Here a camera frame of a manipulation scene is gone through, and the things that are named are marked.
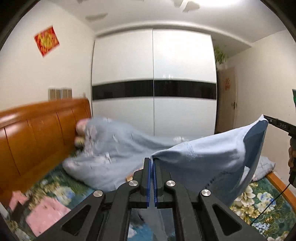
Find wooden headboard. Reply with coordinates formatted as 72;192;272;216
1;98;91;206

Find red wall poster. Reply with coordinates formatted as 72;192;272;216
34;26;60;57

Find pink pillow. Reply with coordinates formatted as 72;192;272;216
76;118;89;137

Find black cable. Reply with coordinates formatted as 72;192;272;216
250;181;293;225

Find white black wardrobe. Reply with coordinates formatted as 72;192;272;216
91;29;217;138

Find teal floral bed blanket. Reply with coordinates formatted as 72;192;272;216
1;166;295;240

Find person right hand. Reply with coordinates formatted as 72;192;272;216
288;146;296;168

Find blue floral duvet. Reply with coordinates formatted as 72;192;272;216
62;118;275;191

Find wall switch panel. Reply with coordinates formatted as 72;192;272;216
48;88;72;100

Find wooden door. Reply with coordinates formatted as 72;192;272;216
217;67;237;133

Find green plant on wardrobe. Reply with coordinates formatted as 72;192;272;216
214;45;227;65

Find light blue shirt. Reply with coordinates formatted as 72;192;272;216
129;114;269;241

